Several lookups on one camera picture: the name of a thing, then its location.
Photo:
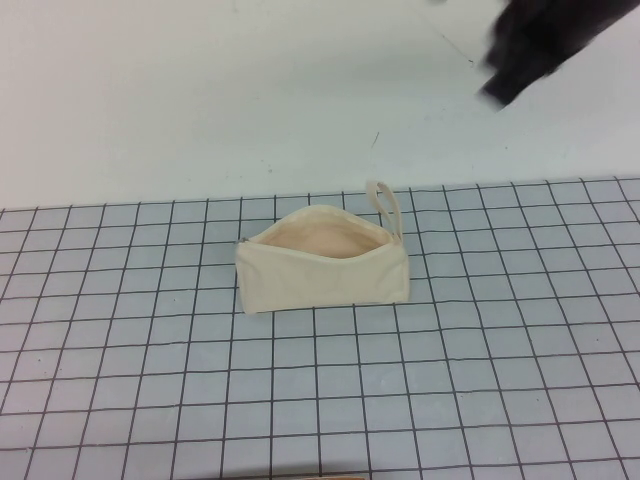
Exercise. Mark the cream canvas pencil case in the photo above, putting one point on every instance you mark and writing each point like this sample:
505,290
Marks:
320,285

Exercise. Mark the blue-grey black grid mat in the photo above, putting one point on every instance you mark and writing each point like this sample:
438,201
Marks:
200,375

